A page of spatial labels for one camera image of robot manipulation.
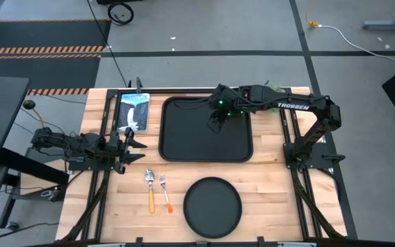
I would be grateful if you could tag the black hazard-striped floor mat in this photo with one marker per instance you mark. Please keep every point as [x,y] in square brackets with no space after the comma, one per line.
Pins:
[39,34]

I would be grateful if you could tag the black rectangular tray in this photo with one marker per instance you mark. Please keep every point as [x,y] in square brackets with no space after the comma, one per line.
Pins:
[190,144]

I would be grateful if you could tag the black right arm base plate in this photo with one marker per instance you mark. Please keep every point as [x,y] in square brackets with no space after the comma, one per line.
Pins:
[321,151]

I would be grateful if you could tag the grey table foot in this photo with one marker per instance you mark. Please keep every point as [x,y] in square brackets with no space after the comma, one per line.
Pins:
[389,25]

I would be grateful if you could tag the waterfall picture book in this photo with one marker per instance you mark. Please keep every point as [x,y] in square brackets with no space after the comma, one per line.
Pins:
[134,109]

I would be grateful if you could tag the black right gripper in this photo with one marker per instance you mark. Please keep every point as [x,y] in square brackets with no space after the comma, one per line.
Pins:
[222,104]

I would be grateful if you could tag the black clamp post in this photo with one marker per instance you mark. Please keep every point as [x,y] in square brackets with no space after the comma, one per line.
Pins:
[138,83]

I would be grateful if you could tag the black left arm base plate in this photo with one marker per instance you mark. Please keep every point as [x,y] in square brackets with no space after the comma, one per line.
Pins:
[91,166]

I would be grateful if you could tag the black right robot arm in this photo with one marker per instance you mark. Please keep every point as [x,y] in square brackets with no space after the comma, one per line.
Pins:
[293,105]

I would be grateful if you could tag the small green artificial plant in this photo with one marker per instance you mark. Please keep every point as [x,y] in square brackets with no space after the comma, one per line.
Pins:
[275,87]

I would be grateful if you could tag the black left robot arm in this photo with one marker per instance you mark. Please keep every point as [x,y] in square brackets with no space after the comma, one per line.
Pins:
[81,144]

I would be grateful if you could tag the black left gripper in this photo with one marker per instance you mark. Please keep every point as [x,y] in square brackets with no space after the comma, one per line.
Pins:
[121,151]

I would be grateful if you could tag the black round plate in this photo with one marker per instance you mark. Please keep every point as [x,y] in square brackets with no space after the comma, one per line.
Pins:
[212,207]

